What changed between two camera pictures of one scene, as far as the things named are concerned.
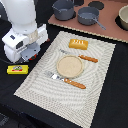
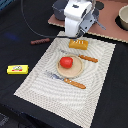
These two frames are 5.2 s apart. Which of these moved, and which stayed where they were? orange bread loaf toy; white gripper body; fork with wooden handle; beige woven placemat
Moved: white gripper body
Stayed: orange bread loaf toy; fork with wooden handle; beige woven placemat
